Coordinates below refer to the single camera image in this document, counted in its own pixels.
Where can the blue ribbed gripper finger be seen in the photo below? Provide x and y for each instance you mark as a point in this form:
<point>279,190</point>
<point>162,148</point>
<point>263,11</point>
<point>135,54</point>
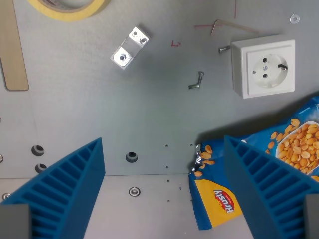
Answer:
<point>62,189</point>
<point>271,184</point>

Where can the blue peanut snack bag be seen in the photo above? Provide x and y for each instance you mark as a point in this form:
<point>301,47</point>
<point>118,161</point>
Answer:
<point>294,142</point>

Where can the silver table screw head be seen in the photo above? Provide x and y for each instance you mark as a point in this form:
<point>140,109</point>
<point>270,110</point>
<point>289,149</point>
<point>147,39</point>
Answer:
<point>134,191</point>

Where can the small bent steel screw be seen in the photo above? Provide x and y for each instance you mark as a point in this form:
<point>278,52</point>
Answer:
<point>197,81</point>

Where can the small steel bolt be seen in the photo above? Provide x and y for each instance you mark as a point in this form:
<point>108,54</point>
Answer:
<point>223,49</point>

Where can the beige wooden strip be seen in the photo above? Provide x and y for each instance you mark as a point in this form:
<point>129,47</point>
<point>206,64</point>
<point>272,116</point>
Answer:
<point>11,47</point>

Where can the metal hex key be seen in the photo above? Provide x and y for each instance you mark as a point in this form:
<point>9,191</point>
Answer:
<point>233,26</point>

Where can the clear plastic washer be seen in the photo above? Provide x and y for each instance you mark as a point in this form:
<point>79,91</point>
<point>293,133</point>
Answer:
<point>294,18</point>

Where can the yellow masking tape roll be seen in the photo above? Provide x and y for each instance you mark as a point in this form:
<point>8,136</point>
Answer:
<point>72,9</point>

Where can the white wall power socket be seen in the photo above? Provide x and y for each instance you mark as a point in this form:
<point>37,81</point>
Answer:
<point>264,66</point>

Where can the aluminium bracket with holes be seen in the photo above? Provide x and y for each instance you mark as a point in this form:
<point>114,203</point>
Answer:
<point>130,47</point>

